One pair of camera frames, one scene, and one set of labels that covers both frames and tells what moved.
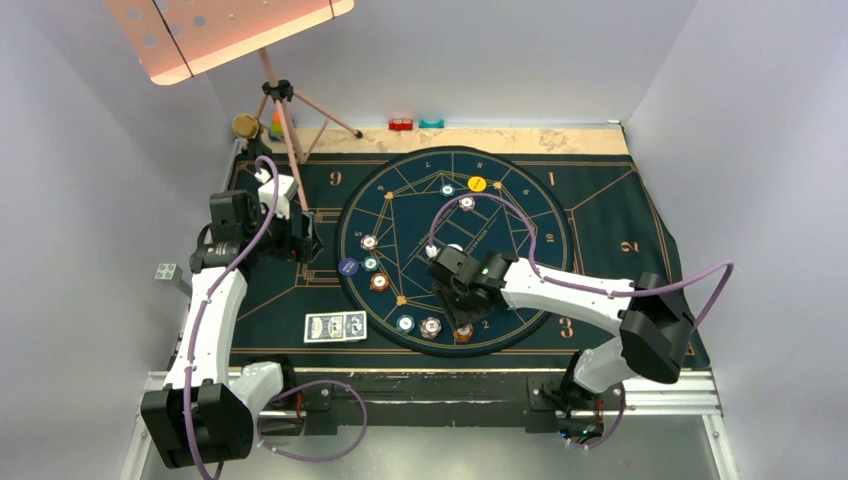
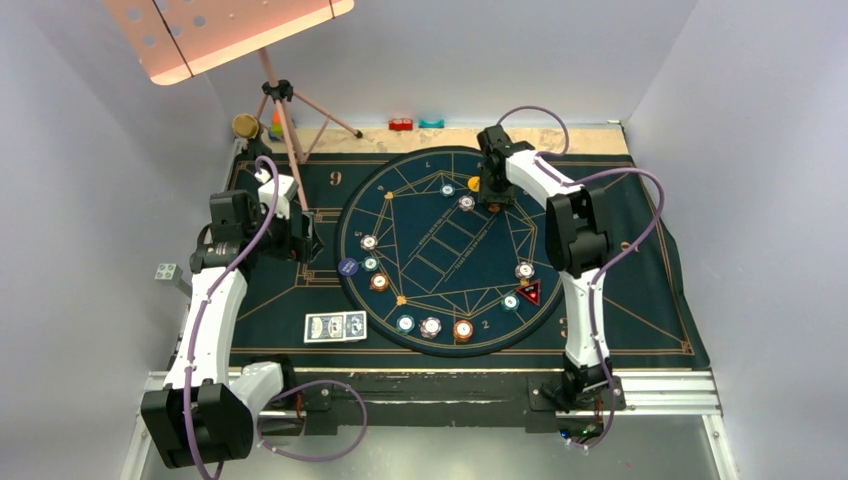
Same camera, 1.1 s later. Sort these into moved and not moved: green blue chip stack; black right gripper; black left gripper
Moved: black right gripper
Not moved: green blue chip stack; black left gripper
